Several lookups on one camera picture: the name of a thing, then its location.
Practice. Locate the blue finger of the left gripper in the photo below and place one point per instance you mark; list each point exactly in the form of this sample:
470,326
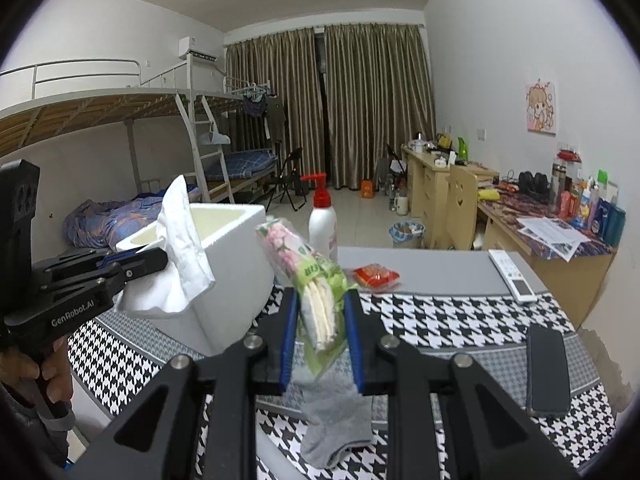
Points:
132,256

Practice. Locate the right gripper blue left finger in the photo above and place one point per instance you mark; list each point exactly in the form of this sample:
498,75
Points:
156,435

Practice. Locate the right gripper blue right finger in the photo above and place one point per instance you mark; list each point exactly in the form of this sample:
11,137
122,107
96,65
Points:
445,415

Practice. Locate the white tissue sheet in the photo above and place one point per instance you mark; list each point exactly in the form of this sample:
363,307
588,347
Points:
187,274

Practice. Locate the grey sock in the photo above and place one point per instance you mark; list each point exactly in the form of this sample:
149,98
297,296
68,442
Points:
339,418

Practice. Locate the green tissue packet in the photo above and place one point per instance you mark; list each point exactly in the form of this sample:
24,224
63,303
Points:
321,285

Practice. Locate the person's left hand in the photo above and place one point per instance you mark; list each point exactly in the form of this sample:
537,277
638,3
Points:
17,370

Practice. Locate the blue plaid quilt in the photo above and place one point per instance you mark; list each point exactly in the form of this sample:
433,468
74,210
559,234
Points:
104,224

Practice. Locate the black smartphone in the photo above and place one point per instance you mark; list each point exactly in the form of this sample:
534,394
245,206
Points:
548,381

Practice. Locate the white styrofoam box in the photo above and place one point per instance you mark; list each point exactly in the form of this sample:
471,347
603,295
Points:
243,282

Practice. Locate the houndstooth table cloth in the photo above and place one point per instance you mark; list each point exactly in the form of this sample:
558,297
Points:
588,423

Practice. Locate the white remote control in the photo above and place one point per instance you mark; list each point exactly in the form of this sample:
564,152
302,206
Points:
521,292

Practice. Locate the metal bunk bed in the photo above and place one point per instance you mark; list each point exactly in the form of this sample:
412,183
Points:
66,96

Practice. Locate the black folding chair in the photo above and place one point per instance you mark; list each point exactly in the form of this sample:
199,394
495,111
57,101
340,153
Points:
288,183

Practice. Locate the white lotion pump bottle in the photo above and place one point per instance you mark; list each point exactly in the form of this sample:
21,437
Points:
322,225

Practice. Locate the red snack packet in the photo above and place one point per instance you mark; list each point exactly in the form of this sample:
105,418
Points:
375,277

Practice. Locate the wooden desk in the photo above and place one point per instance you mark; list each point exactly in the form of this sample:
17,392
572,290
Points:
575,284

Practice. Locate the white air conditioner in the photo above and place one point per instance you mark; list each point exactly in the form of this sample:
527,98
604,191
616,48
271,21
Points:
190,46

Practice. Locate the printed paper sheets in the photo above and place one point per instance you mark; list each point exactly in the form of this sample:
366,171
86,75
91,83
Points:
554,233

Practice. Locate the trash bin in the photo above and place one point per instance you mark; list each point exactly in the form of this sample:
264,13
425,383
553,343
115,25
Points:
407,234

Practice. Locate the orange bag on floor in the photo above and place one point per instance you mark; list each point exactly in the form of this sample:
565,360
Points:
367,189

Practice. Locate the wooden smiley chair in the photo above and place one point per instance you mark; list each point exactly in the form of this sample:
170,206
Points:
461,209

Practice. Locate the blue toiletry bottle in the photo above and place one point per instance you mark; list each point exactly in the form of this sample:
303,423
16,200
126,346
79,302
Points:
612,222

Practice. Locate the brown striped curtains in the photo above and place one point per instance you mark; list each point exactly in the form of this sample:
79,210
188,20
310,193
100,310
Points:
348,93

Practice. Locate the anime girl wall poster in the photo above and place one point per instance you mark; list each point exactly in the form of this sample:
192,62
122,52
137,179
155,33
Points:
541,107

